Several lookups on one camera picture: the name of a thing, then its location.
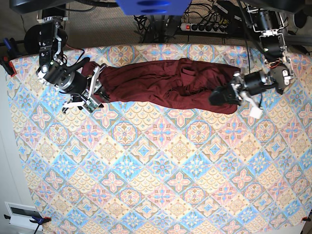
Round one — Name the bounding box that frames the dark red t-shirt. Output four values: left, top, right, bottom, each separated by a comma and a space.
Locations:
80, 58, 242, 115

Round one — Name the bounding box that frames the blue orange clamp upper left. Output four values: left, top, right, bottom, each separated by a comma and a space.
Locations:
0, 38, 17, 77

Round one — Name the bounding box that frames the white wall vent box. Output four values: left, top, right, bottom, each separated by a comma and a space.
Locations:
5, 202, 40, 230

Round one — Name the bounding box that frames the white power strip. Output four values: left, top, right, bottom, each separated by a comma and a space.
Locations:
180, 23, 226, 33

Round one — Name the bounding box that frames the blue orange clamp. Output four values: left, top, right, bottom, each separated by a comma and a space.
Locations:
3, 214, 51, 225
0, 38, 17, 77

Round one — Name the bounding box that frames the orange clamp lower right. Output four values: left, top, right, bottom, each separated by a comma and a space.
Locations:
302, 217, 311, 222

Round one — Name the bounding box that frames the black round stool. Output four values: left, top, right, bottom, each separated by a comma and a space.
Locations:
24, 24, 68, 55

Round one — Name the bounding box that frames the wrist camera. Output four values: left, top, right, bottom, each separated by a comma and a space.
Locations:
82, 98, 102, 114
249, 107, 263, 119

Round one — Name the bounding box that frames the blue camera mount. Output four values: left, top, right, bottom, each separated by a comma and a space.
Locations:
116, 0, 191, 16

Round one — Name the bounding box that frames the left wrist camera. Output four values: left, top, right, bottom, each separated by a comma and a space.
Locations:
249, 107, 263, 119

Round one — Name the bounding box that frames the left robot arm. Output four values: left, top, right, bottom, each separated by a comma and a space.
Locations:
209, 0, 294, 111

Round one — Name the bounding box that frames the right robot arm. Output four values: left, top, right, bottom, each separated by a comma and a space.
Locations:
9, 0, 109, 114

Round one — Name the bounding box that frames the patterned tablecloth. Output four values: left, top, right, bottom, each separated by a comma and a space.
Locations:
5, 54, 312, 234

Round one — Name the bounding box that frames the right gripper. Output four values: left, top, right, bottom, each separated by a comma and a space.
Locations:
62, 64, 110, 114

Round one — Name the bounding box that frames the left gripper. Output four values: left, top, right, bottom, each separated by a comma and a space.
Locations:
209, 71, 266, 108

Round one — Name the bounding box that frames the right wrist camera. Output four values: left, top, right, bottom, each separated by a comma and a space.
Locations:
82, 98, 102, 114

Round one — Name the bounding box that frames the blue orange clamp lower left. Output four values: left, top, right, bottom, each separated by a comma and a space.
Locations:
3, 214, 51, 225

